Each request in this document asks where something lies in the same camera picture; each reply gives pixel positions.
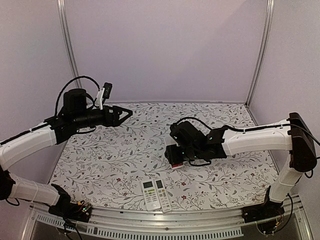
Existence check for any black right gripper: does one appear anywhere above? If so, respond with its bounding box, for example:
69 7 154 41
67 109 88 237
165 143 201 164

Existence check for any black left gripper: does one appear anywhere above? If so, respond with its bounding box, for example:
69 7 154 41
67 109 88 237
73 105 133 129

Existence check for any white remote with back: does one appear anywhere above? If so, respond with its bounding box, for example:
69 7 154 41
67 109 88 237
171 162 184 170

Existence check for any narrow white remote control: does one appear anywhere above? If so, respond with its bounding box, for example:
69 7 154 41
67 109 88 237
154 179 172 213

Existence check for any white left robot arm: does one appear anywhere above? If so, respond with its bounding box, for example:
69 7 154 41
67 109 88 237
0 87 133 217

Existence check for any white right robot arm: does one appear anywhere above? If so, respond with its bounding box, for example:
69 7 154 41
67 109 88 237
164 112 319 218

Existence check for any white remote with green buttons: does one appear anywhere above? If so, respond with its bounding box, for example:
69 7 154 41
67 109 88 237
141 180 161 212

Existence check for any floral patterned table mat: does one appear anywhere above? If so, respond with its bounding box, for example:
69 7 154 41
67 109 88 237
50 103 278 211

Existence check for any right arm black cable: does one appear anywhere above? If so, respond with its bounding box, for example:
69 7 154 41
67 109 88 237
172 116 229 133

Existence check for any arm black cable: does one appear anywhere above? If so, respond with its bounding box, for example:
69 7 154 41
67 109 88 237
54 75 102 118
172 116 229 133

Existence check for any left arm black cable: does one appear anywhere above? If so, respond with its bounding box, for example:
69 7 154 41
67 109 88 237
54 75 102 118

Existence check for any aluminium front rail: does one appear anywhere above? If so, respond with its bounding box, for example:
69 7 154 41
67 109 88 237
21 194 314 240

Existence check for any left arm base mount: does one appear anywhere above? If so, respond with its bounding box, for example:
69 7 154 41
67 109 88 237
48 200 93 223

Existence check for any left aluminium corner post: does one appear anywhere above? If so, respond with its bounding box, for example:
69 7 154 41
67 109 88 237
56 0 79 77

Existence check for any aluminium corner post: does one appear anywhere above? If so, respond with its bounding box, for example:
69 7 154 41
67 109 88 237
56 0 79 77
245 0 275 108

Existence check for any right aluminium corner post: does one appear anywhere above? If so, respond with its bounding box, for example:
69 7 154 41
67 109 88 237
245 0 275 108

